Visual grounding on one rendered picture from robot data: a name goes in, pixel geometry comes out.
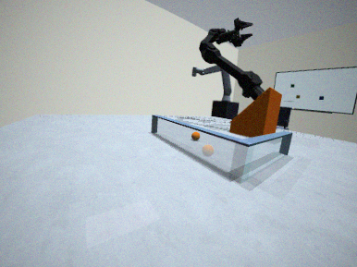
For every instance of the low clear corner walls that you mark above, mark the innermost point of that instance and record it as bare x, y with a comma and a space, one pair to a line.
233, 160

